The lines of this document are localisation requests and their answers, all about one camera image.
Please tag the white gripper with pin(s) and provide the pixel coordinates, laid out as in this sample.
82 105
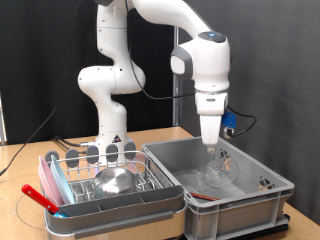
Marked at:
210 116

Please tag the clear wine glass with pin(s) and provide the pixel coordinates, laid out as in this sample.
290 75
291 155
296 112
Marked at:
220 171

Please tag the stainless steel bowl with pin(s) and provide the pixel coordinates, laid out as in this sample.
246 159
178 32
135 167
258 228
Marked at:
115 181

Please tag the light blue plate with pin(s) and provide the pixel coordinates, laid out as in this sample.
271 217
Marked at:
61 181

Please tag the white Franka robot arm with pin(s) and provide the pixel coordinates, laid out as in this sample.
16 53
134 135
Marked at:
110 83

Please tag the aluminium vertical pole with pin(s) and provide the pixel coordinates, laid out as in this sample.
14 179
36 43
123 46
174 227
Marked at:
175 113

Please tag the grey plastic crate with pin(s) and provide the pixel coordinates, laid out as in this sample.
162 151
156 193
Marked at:
233 216

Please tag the small blue utensil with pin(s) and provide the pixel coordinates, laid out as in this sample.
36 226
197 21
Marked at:
60 215

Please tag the pink plate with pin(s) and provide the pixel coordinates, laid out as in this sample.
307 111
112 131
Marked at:
46 180

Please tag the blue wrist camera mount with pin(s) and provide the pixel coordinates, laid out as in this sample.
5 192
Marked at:
229 120

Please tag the silver frame post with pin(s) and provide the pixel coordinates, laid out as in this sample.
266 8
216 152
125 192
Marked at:
2 120

